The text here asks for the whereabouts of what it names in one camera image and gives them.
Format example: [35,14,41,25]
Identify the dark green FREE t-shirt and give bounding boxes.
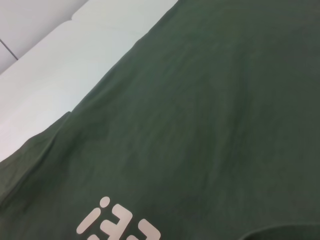
[0,0,320,240]

